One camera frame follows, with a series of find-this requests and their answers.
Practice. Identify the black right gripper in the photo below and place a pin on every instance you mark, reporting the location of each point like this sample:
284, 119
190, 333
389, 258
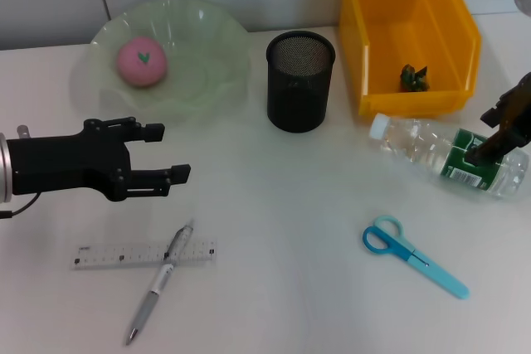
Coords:
520, 113

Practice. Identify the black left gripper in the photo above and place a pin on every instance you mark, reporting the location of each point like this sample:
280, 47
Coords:
62, 163

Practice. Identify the clear plastic water bottle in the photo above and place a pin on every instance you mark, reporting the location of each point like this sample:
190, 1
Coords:
415, 138

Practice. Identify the pink peach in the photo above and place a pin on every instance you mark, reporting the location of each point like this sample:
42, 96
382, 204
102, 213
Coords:
137, 72

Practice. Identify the green plastic wrapper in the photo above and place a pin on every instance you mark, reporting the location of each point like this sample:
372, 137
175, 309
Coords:
415, 78

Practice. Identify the green glass fruit bowl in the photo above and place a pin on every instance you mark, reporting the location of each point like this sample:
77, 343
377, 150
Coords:
199, 80

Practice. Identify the clear plastic ruler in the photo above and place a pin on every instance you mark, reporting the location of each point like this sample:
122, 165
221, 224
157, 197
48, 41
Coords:
124, 254

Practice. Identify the black mesh pen holder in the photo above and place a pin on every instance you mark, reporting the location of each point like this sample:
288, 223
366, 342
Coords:
296, 97

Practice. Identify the blue scissors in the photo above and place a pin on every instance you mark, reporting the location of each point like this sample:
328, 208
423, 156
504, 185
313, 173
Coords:
435, 275

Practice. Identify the grey white ballpoint pen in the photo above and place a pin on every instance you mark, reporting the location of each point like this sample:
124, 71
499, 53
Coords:
145, 308

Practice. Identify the yellow plastic bin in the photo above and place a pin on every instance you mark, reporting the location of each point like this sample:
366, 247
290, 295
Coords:
415, 30

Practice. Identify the left gripper metal plug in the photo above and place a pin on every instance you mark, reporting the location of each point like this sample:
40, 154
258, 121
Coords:
23, 131

